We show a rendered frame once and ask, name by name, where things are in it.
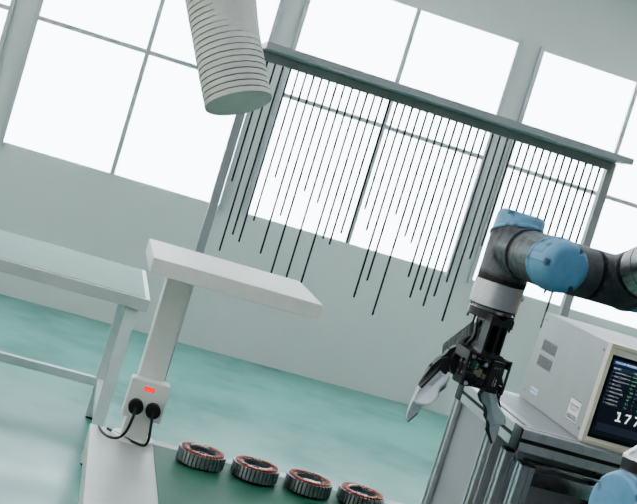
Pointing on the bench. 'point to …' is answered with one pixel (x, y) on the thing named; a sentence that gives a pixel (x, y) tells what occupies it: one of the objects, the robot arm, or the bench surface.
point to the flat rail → (561, 485)
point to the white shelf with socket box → (136, 399)
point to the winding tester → (579, 373)
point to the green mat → (217, 485)
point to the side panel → (458, 459)
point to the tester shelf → (541, 433)
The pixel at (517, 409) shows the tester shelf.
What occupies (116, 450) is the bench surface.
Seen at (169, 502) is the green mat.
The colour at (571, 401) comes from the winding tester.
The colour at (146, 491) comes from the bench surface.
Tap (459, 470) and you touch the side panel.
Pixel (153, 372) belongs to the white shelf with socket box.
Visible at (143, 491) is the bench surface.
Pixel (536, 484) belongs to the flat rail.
